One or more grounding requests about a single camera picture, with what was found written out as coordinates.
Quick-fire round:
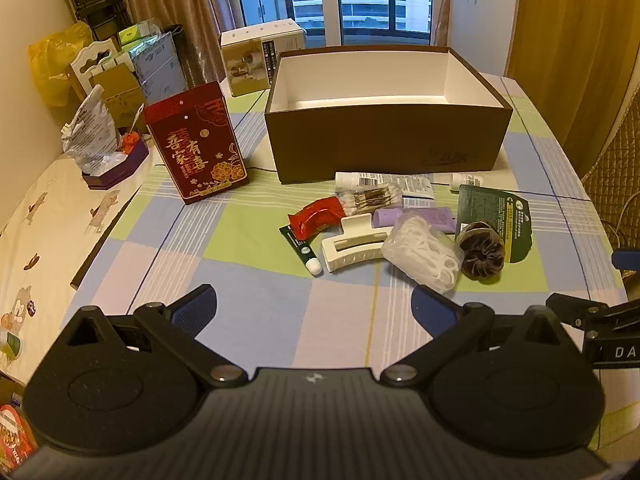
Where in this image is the bag of white floss picks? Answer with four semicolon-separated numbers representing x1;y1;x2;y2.
380;211;466;295

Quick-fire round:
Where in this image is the small green tube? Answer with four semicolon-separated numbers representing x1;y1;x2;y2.
279;225;322;276

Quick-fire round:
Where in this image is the red snack packet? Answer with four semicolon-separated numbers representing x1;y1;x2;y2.
0;402;40;471

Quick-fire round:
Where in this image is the cartoon printed cloth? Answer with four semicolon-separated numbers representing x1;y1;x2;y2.
0;152;151;386

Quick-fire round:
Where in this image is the brown hair scrunchie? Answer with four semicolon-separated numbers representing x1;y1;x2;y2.
455;221;507;280

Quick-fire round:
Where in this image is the yellow plastic bag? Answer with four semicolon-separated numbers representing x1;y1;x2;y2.
27;22;95;107

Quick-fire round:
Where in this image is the gold cardboard box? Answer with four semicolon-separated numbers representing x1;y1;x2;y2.
90;62;147;128

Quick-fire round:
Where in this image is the black folding cart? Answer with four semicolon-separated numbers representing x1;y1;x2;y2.
59;0;131;41

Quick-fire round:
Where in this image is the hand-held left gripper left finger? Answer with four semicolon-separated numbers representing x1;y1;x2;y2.
57;284;249;389

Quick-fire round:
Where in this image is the white hair claw clip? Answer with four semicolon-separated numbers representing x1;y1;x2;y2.
320;212;398;275

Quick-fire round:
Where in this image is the cotton swab pack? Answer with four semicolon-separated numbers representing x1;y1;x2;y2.
334;184;405;217

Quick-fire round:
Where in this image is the white product box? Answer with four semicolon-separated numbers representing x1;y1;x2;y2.
220;19;306;98

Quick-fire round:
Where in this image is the dark green card package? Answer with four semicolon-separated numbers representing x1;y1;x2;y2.
457;184;533;264

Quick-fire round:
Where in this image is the white carved chair back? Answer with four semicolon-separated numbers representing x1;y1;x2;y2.
69;37;123;96

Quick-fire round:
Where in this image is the green tissue pack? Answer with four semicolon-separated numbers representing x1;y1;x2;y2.
117;20;166;51

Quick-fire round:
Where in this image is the yellow wooden door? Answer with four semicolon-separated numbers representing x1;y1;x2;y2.
505;0;640;171

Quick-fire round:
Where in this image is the white squeeze tube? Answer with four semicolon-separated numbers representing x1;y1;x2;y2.
334;171;435;197

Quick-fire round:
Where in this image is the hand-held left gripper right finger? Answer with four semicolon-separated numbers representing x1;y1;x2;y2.
381;285;585;389

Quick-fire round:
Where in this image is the grey blue box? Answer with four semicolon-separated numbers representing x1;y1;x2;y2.
131;31;188;106

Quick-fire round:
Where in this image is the checked tablecloth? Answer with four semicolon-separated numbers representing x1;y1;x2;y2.
62;72;631;456

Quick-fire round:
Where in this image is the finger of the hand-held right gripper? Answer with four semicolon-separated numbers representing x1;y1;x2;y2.
611;248;640;277
545;292;608;332

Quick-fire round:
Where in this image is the brown cardboard box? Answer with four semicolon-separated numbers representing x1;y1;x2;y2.
263;45;515;184

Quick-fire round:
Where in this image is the small white bottle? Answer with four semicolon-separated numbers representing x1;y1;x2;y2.
448;172;485;192

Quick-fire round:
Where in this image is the glass balcony door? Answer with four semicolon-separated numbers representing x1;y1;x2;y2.
232;0;436;51

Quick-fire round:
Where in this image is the purple tray box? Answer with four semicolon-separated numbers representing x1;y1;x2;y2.
81;132;151;191

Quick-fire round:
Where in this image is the red gift box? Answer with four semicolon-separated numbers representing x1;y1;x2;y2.
144;81;249;206

